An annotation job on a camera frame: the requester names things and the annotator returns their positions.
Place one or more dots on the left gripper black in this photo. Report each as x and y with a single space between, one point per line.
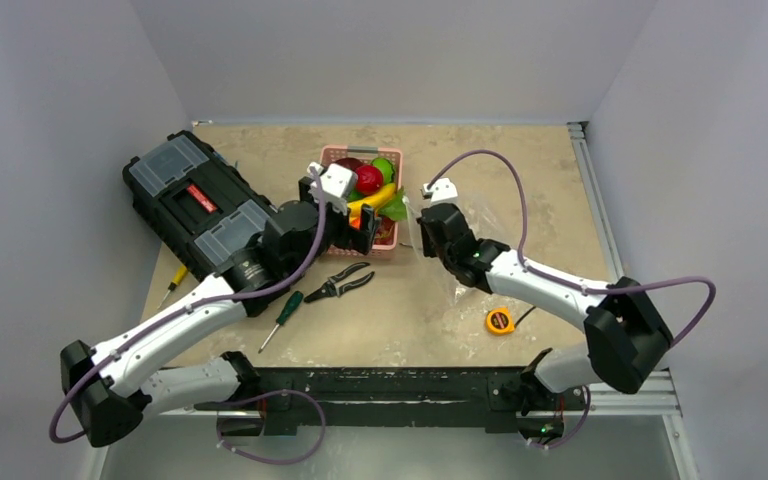
353 238

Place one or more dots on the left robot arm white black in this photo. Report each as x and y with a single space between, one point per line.
112 387

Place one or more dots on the clear zip top bag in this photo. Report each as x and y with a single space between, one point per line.
481 220

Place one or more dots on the small yellow screwdriver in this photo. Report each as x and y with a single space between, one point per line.
174 283

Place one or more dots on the aluminium frame rail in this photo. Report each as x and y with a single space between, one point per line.
577 136

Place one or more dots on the green handled screwdriver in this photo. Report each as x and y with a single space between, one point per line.
290 307

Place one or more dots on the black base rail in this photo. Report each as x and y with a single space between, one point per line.
494 399

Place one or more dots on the black tool box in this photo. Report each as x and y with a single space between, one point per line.
215 223

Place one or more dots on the yellow toy banana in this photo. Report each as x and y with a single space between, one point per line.
376 200

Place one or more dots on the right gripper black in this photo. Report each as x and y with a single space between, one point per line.
438 221

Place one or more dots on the green toy watermelon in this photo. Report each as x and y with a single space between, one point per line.
386 168

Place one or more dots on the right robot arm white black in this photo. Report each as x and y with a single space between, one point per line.
625 335

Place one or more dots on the pink plastic basket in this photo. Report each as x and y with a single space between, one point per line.
388 234

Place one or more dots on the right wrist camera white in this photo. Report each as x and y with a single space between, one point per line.
442 190

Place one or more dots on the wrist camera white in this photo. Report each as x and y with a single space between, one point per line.
442 190
334 179

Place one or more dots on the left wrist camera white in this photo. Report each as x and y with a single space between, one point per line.
334 179

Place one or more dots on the dark red toy fruit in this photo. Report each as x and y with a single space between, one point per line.
350 163

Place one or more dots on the green toy leaf vegetable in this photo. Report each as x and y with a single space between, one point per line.
395 209

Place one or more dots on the red toy apple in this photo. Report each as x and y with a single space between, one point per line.
369 180

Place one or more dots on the orange tape measure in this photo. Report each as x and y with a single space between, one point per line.
500 321

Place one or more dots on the black pliers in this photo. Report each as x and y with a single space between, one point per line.
340 283

